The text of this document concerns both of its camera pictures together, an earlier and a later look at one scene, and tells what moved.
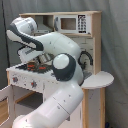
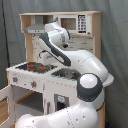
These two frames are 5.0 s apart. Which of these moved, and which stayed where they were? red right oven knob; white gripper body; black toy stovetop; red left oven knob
Moved: white gripper body
Stayed: red right oven knob; black toy stovetop; red left oven knob
